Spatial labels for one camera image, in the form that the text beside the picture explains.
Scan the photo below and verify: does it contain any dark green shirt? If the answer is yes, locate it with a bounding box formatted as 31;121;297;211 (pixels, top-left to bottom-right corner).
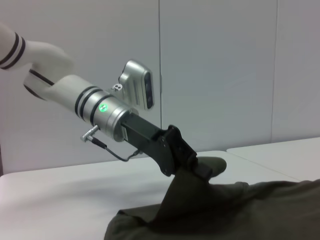
104;156;320;240

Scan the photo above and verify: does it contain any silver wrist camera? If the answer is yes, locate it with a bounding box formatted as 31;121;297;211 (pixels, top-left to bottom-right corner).
109;59;154;111

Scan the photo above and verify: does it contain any black cable with metal plug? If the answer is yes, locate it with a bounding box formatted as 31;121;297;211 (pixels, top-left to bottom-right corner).
79;125;141;163

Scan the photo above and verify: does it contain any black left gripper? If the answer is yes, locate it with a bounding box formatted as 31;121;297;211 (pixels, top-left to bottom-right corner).
121;113;214;180

